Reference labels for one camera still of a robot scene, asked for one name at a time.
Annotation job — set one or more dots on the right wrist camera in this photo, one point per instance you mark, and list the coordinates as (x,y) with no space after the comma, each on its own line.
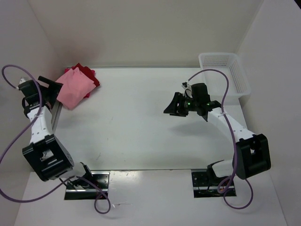
(187,90)

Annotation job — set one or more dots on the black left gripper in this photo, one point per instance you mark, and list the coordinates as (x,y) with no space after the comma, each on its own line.
(54,89)

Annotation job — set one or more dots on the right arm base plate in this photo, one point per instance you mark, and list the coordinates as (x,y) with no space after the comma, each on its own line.
(204,186)

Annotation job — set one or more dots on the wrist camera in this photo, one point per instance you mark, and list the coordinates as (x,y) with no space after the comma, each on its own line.
(187,90)
(22,80)

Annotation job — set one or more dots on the light pink t shirt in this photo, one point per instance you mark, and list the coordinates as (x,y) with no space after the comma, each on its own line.
(64,94)

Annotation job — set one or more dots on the white plastic basket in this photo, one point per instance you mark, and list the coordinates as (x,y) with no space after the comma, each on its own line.
(225,70)

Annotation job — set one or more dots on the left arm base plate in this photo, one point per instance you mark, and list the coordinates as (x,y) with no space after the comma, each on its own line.
(84,191)

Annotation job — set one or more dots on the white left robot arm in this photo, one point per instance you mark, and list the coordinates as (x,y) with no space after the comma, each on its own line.
(45,153)

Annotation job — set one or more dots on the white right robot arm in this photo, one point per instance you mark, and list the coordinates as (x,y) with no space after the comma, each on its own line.
(252,151)

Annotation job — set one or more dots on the dark red t shirt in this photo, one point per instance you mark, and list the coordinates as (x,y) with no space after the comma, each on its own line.
(91,77)

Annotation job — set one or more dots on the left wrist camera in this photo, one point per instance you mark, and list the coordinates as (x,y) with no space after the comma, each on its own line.
(22,80)

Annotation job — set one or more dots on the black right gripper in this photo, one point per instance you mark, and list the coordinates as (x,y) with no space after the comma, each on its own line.
(172,108)

